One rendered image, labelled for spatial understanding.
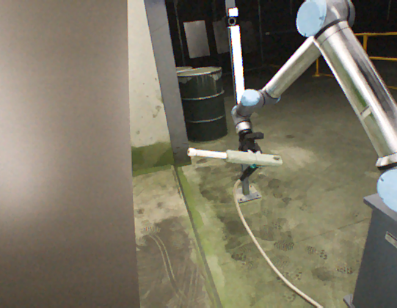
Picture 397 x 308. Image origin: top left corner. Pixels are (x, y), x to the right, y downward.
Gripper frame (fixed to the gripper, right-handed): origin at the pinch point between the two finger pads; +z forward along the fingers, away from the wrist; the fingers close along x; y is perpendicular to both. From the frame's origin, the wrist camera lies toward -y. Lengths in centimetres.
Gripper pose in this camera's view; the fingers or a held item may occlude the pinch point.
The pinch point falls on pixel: (257, 164)
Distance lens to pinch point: 129.2
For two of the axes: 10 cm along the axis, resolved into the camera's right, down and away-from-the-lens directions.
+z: 1.3, 8.4, -5.2
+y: -3.7, 5.3, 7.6
